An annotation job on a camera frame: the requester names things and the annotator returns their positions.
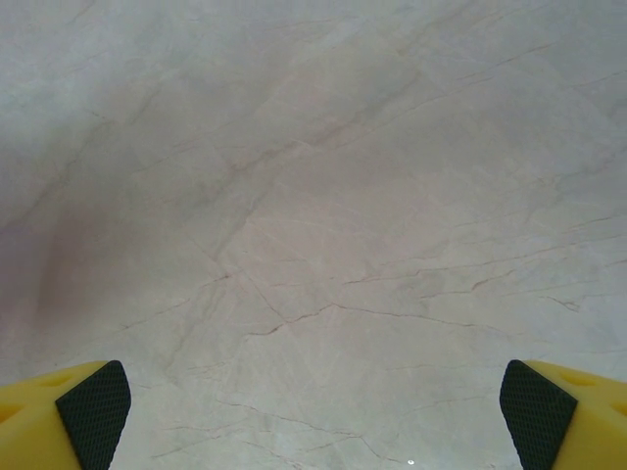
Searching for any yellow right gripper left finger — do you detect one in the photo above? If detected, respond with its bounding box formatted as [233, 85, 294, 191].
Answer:
[0, 359, 132, 470]

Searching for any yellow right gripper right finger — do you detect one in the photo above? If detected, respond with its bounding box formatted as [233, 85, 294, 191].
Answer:
[498, 358, 627, 470]

